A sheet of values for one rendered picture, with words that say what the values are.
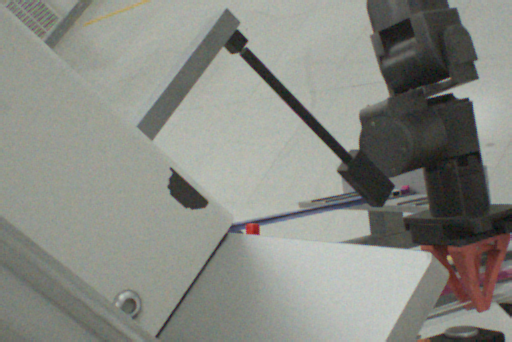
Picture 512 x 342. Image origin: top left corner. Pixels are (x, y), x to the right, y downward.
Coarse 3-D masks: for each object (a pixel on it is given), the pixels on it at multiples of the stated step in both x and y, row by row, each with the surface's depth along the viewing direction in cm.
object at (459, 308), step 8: (496, 288) 91; (504, 288) 91; (496, 296) 89; (504, 296) 90; (448, 304) 88; (456, 304) 87; (464, 304) 87; (472, 304) 88; (496, 304) 89; (432, 312) 85; (440, 312) 86; (448, 312) 86; (456, 312) 87; (464, 312) 87; (472, 312) 88; (432, 320) 85; (440, 320) 85; (448, 320) 86; (424, 328) 84
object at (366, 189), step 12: (360, 156) 67; (348, 168) 67; (360, 168) 67; (372, 168) 68; (348, 180) 68; (360, 180) 67; (372, 180) 68; (384, 180) 68; (360, 192) 68; (372, 192) 68; (384, 192) 68; (372, 204) 69
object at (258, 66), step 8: (240, 56) 63; (248, 56) 62; (248, 64) 63; (256, 64) 63; (256, 72) 63; (264, 72) 63; (264, 80) 63; (272, 80) 63; (272, 88) 64; (280, 88) 64; (280, 96) 64; (288, 96) 64; (288, 104) 64; (296, 104) 64; (296, 112) 65; (304, 112) 65; (304, 120) 65; (312, 120) 65; (312, 128) 65; (320, 128) 66; (320, 136) 66; (328, 136) 66; (328, 144) 66; (336, 144) 66; (336, 152) 67; (344, 152) 67; (344, 160) 67
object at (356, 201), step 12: (408, 192) 148; (324, 204) 140; (336, 204) 140; (348, 204) 142; (360, 204) 143; (264, 216) 134; (276, 216) 134; (288, 216) 135; (300, 216) 137; (240, 228) 131
